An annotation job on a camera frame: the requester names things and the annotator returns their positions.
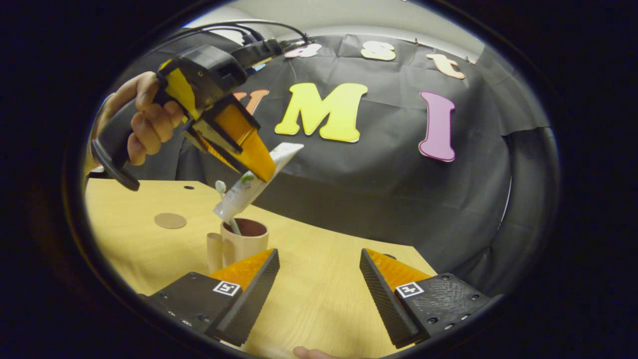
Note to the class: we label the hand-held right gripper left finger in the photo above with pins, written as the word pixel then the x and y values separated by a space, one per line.
pixel 256 294

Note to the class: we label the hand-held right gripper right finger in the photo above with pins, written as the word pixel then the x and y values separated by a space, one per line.
pixel 384 299

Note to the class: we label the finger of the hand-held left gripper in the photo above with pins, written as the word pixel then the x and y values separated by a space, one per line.
pixel 209 152
pixel 249 144

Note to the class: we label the light green toothbrush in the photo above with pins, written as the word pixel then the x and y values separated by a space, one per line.
pixel 220 187

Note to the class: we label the beige cup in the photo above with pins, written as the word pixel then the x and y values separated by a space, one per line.
pixel 246 247

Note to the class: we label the white toothpaste tube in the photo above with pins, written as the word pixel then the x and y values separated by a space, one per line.
pixel 239 197

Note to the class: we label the round brown coaster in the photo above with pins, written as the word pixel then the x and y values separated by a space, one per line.
pixel 170 221

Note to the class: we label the wooden desktop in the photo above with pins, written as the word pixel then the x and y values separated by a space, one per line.
pixel 319 299

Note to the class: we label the black backdrop cloth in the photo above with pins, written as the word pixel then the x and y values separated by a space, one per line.
pixel 374 199

